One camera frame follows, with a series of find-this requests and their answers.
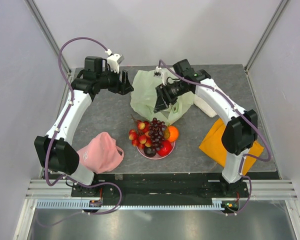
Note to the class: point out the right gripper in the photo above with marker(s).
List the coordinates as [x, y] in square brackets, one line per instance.
[162, 91]

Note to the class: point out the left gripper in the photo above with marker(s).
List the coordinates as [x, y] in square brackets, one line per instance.
[125, 87]

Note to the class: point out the translucent green plastic bag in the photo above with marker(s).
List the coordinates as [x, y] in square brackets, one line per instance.
[144, 97]

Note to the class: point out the dark grape bunch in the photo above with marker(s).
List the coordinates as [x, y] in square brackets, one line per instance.
[156, 133]

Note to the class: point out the brown fake kiwi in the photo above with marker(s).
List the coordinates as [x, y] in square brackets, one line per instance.
[166, 134]

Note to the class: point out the orange fake fruit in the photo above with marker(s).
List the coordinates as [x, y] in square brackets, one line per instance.
[173, 133]

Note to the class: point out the red strawberry bunch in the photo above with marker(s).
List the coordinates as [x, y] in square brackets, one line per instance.
[140, 134]

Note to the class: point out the red fake apple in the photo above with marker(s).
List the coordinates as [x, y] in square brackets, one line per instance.
[165, 149]

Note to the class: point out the dark purple fake plum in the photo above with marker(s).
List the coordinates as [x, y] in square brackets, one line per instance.
[149, 152]

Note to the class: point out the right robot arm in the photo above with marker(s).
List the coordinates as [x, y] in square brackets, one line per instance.
[240, 125]

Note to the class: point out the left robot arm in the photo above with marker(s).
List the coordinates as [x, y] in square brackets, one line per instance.
[54, 149]

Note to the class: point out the white folded towel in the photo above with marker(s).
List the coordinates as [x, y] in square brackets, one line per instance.
[204, 106]

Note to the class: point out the pink plate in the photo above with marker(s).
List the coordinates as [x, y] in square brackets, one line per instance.
[156, 157]

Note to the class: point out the orange folded cloth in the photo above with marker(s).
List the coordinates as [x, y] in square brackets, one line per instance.
[212, 146]

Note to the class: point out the pink baseball cap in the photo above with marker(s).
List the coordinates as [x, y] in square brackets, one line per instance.
[101, 154]

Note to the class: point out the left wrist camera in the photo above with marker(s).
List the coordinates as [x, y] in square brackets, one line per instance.
[114, 60]

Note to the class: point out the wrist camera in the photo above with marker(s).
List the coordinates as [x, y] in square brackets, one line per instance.
[162, 73]
[114, 60]

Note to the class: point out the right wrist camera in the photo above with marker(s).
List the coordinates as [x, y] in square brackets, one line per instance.
[162, 73]

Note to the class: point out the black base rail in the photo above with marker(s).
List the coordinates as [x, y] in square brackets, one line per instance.
[203, 185]

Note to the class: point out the white cable duct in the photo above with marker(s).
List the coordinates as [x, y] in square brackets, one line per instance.
[80, 204]

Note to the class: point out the right aluminium frame post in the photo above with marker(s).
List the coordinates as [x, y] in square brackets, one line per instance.
[266, 33]

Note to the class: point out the aluminium frame post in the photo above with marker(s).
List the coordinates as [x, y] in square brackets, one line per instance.
[266, 33]
[36, 13]

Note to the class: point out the left aluminium frame post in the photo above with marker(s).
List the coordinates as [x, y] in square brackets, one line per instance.
[36, 13]

